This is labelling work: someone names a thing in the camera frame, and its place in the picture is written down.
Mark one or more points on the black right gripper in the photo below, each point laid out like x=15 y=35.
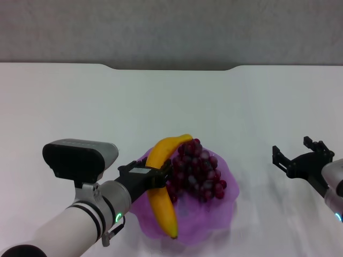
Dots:
x=308 y=167

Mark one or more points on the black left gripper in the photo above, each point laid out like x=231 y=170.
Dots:
x=136 y=180

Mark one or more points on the yellow banana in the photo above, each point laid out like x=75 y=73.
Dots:
x=160 y=203

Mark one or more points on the dark red grape bunch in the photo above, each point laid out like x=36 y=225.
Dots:
x=197 y=174

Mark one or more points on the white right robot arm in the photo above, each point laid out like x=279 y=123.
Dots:
x=335 y=204

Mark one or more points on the purple wavy plastic plate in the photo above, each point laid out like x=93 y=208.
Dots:
x=209 y=214

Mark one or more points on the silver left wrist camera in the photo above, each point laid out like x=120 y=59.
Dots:
x=77 y=160

